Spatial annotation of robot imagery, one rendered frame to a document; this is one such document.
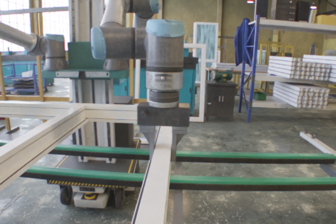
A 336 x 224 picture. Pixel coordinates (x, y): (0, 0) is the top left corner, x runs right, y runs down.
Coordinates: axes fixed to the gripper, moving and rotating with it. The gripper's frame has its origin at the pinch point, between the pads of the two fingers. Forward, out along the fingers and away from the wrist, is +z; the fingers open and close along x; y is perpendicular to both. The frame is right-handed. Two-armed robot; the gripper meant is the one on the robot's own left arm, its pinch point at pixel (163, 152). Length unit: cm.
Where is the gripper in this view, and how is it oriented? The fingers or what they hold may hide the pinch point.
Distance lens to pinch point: 62.9
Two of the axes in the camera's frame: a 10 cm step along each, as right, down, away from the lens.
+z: -0.2, 9.7, 2.6
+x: 10.0, 0.4, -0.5
